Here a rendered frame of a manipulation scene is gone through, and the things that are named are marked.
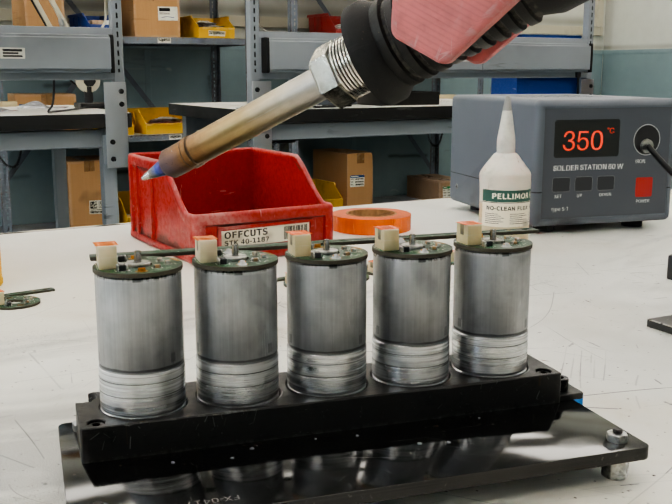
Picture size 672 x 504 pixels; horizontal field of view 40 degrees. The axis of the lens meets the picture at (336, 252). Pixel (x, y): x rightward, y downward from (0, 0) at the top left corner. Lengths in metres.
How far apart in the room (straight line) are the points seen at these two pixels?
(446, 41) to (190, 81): 4.76
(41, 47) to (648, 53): 4.48
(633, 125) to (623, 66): 5.74
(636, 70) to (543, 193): 5.71
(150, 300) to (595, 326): 0.24
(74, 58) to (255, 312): 2.34
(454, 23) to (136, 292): 0.12
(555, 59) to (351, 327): 3.15
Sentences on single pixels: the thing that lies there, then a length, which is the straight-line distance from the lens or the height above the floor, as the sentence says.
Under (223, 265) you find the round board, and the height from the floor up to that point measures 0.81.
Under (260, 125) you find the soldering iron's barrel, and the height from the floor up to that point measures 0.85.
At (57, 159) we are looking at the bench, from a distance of 3.26.
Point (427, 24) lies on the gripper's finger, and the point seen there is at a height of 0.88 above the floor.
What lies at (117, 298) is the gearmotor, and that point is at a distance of 0.26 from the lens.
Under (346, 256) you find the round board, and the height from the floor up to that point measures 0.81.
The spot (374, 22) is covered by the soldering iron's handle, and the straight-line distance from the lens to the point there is 0.21.
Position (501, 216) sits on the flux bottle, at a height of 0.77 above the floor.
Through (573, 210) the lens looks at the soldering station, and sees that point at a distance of 0.69.
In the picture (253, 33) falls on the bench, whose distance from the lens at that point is 2.80.
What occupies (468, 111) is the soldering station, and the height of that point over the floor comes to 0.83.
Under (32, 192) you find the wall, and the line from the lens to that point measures 4.75.
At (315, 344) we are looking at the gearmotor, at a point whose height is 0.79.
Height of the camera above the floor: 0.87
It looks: 11 degrees down
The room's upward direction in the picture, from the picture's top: straight up
